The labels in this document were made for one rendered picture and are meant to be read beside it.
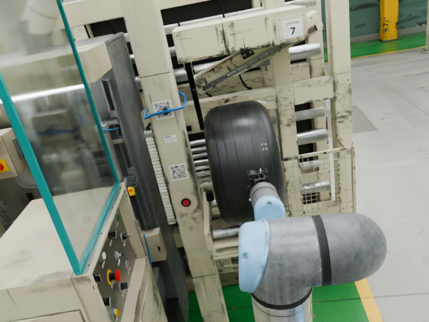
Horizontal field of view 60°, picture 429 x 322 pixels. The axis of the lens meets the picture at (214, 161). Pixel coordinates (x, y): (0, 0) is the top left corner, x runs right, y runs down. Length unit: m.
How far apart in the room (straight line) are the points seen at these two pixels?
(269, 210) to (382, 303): 1.66
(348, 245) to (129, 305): 1.08
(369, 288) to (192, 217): 1.42
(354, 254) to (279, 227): 0.12
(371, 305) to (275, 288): 2.05
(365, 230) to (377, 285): 2.14
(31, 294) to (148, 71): 0.88
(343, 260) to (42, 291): 0.87
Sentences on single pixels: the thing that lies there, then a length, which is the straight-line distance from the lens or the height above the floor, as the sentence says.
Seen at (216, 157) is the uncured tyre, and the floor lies 1.32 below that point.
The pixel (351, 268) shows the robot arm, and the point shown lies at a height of 1.49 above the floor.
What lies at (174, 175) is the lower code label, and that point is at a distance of 1.68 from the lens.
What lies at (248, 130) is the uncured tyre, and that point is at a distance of 1.51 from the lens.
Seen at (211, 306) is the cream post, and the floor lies 0.41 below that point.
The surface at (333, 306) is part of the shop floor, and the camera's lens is 2.64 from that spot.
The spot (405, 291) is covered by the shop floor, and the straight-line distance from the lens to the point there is 2.78.
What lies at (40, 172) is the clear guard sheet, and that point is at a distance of 1.01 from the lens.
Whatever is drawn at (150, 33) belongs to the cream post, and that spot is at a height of 1.81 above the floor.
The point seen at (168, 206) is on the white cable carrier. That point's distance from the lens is 1.77.
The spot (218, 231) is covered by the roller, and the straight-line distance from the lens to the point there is 1.75.
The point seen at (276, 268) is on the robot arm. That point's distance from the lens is 0.61.
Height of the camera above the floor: 1.91
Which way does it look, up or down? 24 degrees down
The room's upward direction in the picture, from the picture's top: 11 degrees counter-clockwise
